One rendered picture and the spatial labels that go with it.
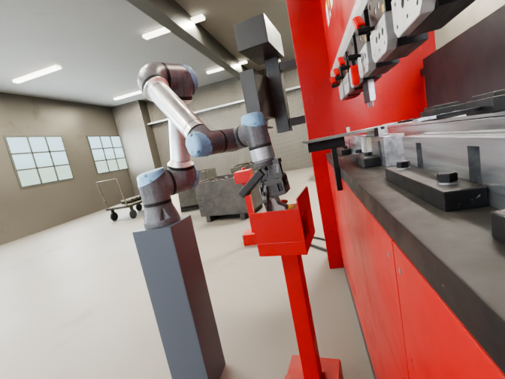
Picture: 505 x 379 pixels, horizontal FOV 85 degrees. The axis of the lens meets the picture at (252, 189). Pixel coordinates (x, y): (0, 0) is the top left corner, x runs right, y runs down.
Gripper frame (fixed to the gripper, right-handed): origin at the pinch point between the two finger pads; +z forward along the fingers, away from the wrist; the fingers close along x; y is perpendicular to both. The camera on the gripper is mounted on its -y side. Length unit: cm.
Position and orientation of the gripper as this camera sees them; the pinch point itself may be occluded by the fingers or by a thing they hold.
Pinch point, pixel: (274, 220)
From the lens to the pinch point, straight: 92.2
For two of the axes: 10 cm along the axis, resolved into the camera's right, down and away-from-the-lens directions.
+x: 3.3, -2.1, 9.2
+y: 9.0, -2.1, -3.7
